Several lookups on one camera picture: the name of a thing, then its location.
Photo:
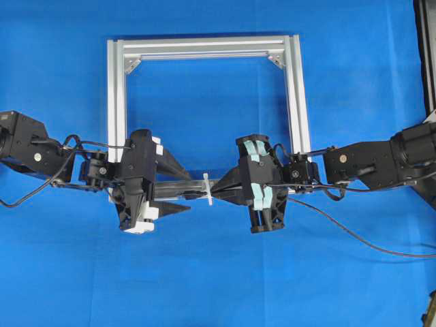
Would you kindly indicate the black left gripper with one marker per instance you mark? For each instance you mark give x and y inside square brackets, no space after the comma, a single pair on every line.
[135,175]

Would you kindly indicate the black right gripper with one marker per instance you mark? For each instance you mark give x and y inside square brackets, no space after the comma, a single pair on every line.
[259,171]

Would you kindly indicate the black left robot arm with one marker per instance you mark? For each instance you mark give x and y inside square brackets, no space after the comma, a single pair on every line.
[27,149]

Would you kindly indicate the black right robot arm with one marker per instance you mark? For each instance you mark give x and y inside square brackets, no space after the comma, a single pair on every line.
[408,158]

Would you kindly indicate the white zip tie loop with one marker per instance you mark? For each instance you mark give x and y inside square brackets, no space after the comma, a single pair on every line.
[208,186]

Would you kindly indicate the blue table cloth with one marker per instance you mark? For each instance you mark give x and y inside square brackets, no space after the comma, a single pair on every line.
[64,261]

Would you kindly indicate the silver aluminium extrusion frame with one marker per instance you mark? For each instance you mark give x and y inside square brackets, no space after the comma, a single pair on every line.
[198,95]

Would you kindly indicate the black frame at table edge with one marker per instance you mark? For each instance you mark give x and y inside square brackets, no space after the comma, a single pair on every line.
[425,24]

